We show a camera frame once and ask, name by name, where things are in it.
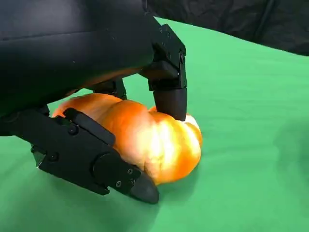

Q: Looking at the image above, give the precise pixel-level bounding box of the black backdrop curtain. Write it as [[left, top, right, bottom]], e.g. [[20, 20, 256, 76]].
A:
[[141, 0, 309, 57]]

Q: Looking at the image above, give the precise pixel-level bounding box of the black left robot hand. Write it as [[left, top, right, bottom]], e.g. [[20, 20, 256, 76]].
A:
[[0, 0, 188, 204]]

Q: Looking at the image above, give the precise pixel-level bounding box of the orange white toy bread roll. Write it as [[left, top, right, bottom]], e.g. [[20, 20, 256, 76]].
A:
[[52, 93, 203, 186]]

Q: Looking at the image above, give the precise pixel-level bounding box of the green table cloth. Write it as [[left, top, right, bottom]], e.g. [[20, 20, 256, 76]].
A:
[[0, 16, 309, 232]]

